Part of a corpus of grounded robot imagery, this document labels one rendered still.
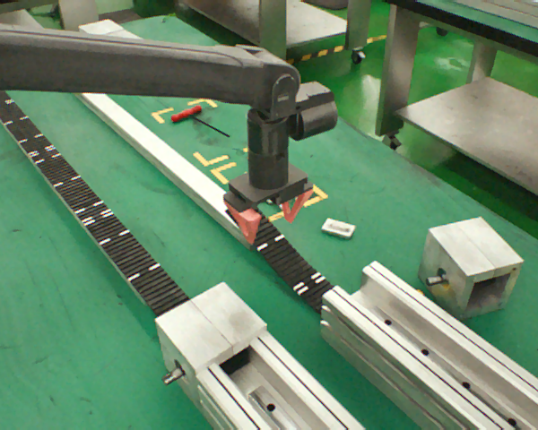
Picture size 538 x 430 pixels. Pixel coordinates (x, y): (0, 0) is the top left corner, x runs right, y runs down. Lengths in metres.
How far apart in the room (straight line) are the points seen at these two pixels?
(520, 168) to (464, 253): 1.54
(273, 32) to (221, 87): 2.50
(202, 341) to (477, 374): 0.32
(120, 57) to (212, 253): 0.40
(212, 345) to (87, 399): 0.19
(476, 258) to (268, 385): 0.33
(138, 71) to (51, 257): 0.44
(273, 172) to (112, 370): 0.34
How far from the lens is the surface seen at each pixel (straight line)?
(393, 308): 0.71
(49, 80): 0.55
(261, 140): 0.69
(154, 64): 0.58
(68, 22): 2.66
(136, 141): 1.12
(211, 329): 0.63
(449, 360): 0.69
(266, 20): 3.06
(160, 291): 0.76
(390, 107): 2.51
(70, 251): 0.92
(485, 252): 0.77
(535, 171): 2.29
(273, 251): 0.83
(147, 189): 1.02
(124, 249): 0.85
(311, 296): 0.78
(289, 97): 0.66
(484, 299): 0.81
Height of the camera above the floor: 1.36
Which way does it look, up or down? 39 degrees down
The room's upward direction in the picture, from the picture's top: straight up
